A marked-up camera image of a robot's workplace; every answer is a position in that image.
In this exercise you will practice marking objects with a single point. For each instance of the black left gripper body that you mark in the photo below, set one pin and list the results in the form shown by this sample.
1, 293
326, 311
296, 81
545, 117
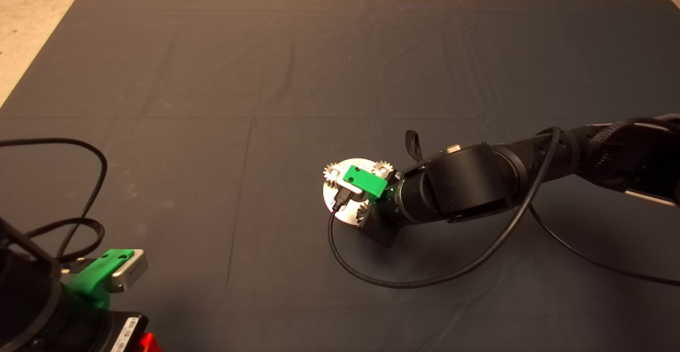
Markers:
101, 333

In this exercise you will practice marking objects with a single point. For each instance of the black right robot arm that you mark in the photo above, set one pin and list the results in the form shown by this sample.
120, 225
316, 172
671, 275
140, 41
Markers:
467, 187

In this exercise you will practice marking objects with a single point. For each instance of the steel planetary gear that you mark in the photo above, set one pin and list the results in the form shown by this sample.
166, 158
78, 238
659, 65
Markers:
381, 169
331, 171
364, 215

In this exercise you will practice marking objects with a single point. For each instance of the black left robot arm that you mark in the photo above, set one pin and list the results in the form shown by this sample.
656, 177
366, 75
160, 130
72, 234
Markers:
24, 299

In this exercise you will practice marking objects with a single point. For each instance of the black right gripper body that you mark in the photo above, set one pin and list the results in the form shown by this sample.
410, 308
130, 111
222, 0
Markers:
385, 222

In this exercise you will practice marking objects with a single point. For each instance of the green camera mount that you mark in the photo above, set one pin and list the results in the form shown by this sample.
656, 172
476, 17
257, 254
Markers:
364, 180
87, 280

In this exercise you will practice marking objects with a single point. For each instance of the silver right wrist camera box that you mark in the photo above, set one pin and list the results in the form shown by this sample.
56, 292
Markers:
336, 182

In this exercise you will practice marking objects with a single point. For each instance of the green left camera mount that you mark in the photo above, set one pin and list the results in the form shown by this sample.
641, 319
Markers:
87, 280

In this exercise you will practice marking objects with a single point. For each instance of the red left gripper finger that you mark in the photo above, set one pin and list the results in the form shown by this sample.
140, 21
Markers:
150, 344

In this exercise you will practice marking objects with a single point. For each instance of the round metal carrier plate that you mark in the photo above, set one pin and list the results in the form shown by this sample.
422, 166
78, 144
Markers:
350, 214

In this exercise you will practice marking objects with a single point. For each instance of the dark grey table cloth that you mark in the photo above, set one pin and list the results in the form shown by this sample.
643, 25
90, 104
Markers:
212, 76

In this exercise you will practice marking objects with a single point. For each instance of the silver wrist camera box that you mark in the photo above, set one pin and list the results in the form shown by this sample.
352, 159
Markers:
130, 275
336, 182

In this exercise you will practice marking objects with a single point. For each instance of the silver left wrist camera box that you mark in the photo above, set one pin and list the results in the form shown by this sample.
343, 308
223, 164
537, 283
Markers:
130, 275

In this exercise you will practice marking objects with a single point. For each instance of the green right camera mount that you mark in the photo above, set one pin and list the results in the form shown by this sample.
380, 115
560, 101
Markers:
364, 180

